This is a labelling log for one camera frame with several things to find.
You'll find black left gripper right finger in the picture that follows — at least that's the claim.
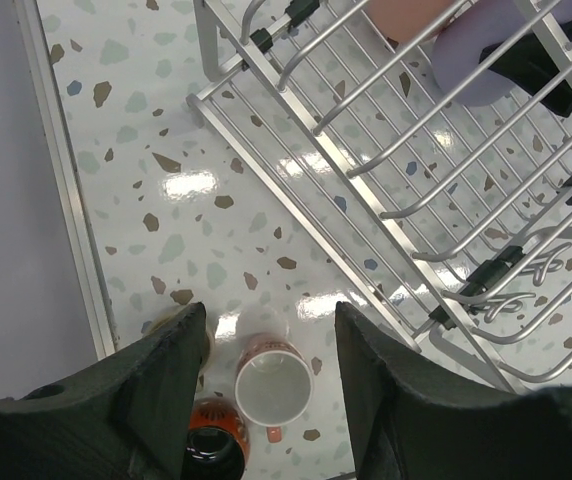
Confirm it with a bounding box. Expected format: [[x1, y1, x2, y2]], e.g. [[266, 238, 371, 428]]
[[335, 302, 572, 479]]

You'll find metal wire dish rack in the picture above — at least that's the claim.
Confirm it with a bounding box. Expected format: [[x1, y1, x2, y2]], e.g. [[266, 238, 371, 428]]
[[189, 1, 572, 392]]

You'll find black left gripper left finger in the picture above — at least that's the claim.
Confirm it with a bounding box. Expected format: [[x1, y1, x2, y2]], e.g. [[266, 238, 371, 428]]
[[0, 303, 206, 479]]

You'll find orange red mug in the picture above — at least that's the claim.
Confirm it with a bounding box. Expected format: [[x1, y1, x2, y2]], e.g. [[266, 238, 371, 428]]
[[181, 398, 250, 480]]

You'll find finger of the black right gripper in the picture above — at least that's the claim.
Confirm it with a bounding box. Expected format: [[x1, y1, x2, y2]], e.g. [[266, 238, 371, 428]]
[[489, 1, 572, 118]]

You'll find lilac tumbler cup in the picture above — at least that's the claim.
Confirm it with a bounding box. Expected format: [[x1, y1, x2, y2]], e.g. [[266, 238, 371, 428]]
[[430, 0, 567, 108]]

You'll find pink textured mug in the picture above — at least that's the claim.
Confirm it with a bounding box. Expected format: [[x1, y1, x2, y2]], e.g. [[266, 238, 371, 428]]
[[234, 333, 314, 443]]

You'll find grey beige mug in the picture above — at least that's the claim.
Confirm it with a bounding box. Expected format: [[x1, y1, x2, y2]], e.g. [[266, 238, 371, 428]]
[[143, 307, 215, 376]]

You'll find pink tumbler cup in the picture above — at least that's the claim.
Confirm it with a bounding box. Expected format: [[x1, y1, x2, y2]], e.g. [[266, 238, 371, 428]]
[[366, 0, 454, 48]]

